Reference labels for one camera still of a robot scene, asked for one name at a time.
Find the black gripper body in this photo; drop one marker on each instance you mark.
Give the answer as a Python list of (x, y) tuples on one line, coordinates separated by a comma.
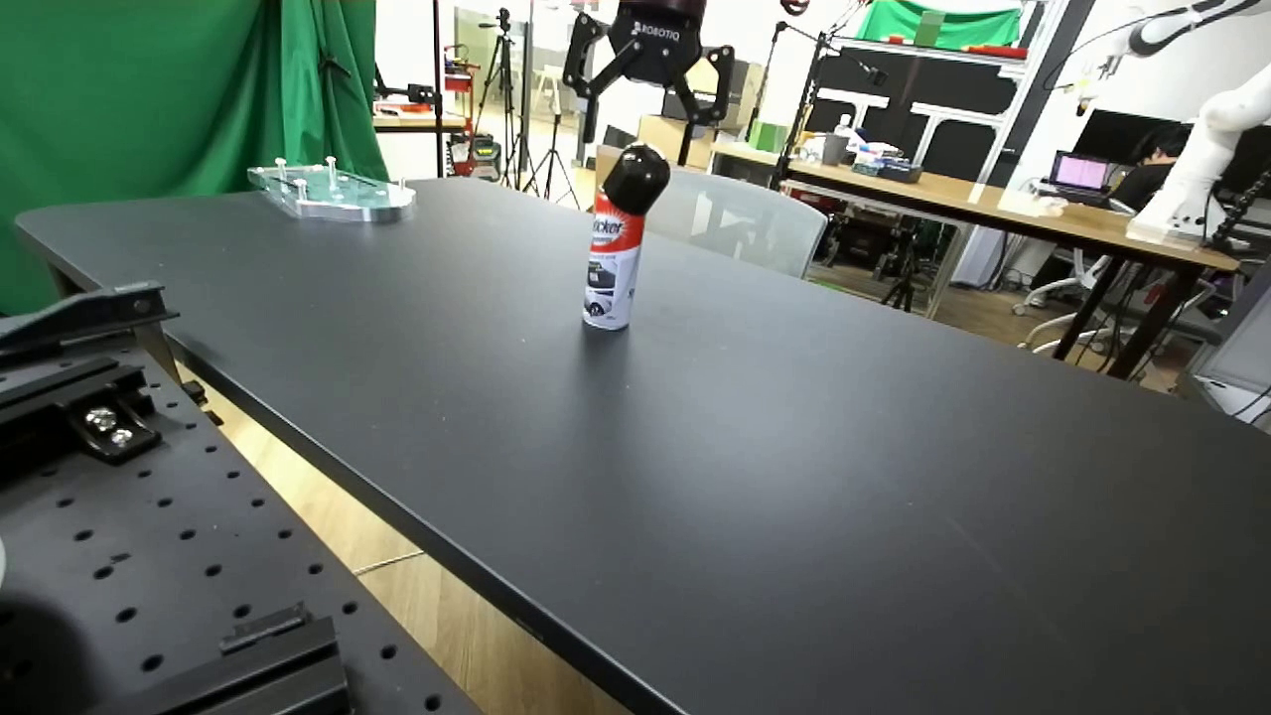
[(662, 29)]

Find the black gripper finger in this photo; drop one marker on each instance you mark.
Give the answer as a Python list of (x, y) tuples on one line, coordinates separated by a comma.
[(716, 86), (588, 61)]

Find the red and white spray can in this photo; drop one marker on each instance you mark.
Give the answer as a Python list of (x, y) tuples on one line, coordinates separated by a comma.
[(608, 285)]

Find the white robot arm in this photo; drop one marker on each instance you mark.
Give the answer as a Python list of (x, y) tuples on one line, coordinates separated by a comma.
[(1198, 164)]

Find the cardboard box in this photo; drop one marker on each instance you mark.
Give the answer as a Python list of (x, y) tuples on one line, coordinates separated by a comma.
[(692, 143)]

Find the light tripod stand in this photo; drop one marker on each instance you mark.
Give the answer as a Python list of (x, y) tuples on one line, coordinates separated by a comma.
[(551, 164)]

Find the grey translucent chair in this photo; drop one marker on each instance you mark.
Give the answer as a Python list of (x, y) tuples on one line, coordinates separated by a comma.
[(740, 221)]

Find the black shelf unit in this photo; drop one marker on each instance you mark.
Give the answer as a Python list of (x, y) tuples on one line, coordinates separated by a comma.
[(915, 112)]

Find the green cloth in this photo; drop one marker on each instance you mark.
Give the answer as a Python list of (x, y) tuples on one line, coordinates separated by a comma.
[(939, 25)]

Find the small black tripod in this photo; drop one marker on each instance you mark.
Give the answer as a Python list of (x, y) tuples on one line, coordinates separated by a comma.
[(904, 262)]

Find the long wooden table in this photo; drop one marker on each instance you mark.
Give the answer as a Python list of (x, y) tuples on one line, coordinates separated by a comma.
[(980, 204)]

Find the clear acrylic plate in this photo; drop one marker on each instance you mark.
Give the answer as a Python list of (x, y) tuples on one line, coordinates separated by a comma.
[(330, 193)]

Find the open laptop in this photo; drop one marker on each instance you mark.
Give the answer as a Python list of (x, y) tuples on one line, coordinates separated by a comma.
[(1080, 172)]

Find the green fabric curtain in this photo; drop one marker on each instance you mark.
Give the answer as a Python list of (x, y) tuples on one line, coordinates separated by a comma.
[(161, 103)]

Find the grey panel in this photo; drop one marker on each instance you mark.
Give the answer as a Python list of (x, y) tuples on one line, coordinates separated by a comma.
[(1244, 351)]

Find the black clamp with screws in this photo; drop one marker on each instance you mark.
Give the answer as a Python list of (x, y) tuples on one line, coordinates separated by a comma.
[(73, 409)]

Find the black perforated breadboard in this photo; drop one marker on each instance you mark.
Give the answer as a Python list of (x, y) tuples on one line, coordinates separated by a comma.
[(184, 556)]

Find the black metal bar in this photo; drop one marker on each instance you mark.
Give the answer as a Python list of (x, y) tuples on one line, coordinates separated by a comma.
[(253, 667)]

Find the camera tripod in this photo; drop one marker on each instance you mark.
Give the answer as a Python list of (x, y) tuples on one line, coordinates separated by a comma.
[(498, 81)]

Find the black metal bracket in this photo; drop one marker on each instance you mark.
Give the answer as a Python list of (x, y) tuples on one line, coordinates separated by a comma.
[(82, 318)]

